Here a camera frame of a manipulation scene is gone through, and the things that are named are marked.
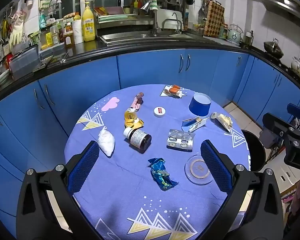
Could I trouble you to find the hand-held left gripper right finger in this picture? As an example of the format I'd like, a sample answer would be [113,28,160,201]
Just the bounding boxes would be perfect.
[199,139,285,240]

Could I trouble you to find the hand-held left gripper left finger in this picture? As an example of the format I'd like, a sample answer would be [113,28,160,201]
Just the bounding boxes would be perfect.
[16,140,103,240]

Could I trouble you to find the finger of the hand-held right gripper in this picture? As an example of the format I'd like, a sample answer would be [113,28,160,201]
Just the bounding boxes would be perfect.
[262,112,296,137]
[287,103,300,121]

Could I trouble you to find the silver blister pack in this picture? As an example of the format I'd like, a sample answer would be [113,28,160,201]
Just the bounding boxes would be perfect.
[166,129,195,152]

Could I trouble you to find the cream bread wrapper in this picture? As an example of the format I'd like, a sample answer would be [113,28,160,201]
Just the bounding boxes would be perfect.
[210,112,233,132]

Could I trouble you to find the yellow foil wrapper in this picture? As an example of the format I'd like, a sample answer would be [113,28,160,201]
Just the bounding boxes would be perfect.
[124,107,144,128]

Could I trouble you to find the grey bag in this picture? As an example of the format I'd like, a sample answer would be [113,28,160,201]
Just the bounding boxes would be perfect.
[259,128,283,151]

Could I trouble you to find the clear round coaster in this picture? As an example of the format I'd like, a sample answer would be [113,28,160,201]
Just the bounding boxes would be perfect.
[185,155,213,185]

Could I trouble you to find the white plastic bag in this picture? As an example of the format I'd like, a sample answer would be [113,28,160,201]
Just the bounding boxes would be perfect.
[98,126,115,157]

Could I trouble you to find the white teapot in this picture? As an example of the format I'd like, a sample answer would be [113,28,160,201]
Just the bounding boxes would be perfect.
[291,57,300,76]

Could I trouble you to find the blue and white carton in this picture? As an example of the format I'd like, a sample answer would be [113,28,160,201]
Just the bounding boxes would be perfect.
[182,116,208,132]

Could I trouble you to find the blue foil wrapper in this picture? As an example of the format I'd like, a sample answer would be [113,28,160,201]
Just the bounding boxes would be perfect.
[148,157,178,192]

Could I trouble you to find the brown medicine bottle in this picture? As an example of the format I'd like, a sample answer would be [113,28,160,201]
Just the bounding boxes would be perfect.
[123,127,152,153]

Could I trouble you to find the blue paper cup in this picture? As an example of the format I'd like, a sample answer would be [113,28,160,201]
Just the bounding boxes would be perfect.
[188,93,212,117]

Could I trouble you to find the black wok with lid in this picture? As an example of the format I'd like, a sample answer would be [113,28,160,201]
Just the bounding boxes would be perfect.
[263,38,284,60]

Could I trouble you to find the pink snack wrapper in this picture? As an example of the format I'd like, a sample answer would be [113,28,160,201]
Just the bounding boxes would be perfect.
[131,92,144,112]

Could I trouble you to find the orange and white package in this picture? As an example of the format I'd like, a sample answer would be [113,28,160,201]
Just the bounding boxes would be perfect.
[160,84,187,99]

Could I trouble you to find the pale green kettle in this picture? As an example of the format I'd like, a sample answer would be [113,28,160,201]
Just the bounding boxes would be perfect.
[226,24,244,46]

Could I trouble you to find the steel range hood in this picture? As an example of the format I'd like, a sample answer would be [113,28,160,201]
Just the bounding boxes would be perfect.
[262,0,300,18]

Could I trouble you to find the chequered wooden cutting board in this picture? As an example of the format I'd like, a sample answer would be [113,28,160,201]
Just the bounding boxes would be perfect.
[204,0,225,38]

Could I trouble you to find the blue kitchen cabinets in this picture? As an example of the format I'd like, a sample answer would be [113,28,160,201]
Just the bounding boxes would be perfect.
[0,47,300,238]

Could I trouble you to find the clear plastic storage container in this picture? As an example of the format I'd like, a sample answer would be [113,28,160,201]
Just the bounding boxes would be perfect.
[9,45,39,78]

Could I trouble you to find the brown glass jar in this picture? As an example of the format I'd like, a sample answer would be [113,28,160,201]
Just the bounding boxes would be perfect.
[64,22,76,49]

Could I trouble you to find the steel sink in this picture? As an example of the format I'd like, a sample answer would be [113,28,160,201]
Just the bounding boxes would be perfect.
[100,31,194,46]

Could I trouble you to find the small curved steel faucet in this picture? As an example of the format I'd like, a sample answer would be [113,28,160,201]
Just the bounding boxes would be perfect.
[162,12,183,34]

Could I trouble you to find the yellow detergent bottle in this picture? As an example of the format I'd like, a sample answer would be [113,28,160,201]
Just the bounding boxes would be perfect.
[82,1,96,42]

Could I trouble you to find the cream rubber glove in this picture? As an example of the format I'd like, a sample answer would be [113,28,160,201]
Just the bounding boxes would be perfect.
[9,11,24,47]

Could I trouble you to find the steel faucet with striped cloth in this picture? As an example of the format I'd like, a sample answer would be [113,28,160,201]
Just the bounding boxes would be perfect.
[140,0,162,36]

